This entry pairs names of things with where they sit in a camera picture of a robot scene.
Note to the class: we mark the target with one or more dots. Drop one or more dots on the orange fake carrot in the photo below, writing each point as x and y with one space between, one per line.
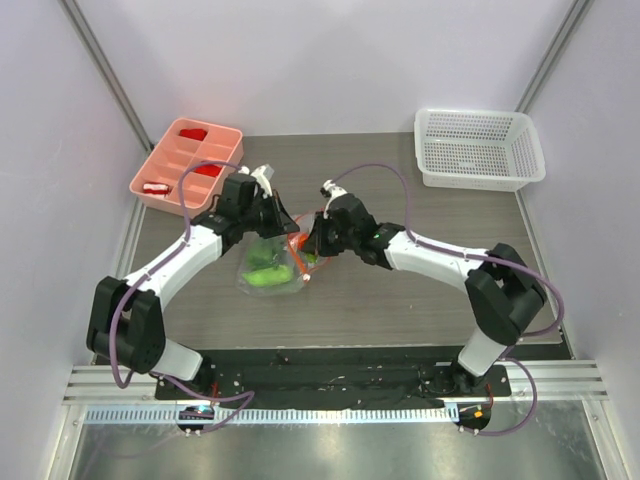
297 240

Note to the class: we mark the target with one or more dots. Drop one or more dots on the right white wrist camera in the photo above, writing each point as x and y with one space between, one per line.
330 191

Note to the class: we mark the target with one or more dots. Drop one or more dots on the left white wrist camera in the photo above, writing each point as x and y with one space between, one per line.
263 175

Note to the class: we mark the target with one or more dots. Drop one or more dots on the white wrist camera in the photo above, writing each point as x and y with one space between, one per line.
263 175
330 191

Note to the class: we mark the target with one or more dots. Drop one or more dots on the red white fake food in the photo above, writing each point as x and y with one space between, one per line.
156 189

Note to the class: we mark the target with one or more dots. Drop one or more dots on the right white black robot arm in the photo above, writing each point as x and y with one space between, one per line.
504 298

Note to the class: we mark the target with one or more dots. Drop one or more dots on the clear orange zip top bag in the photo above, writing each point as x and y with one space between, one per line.
303 265

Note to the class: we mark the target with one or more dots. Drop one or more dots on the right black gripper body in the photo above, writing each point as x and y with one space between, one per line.
323 236

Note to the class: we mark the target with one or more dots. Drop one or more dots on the aluminium frame rail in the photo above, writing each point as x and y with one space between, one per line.
396 386

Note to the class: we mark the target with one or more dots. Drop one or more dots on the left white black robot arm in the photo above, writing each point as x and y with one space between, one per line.
126 324

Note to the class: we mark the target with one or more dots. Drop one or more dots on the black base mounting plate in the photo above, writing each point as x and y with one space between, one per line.
337 356

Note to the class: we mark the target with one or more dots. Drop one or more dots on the white perforated plastic basket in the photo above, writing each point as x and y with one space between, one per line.
477 149

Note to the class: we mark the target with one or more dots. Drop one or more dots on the red fake food top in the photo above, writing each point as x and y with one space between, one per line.
196 134

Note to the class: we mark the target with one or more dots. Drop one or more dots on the green fake pea pod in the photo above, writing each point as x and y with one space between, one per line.
268 277

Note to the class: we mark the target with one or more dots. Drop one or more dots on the pink compartment tray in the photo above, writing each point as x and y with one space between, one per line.
174 159

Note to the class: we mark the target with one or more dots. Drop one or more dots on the red fake food middle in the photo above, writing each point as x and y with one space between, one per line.
209 169

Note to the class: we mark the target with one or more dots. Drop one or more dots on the white slotted cable duct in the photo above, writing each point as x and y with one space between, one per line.
184 414

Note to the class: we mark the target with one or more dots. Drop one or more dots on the green fake pepper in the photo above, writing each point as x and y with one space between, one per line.
264 253

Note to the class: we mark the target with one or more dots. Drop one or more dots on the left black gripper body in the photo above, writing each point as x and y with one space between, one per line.
264 217

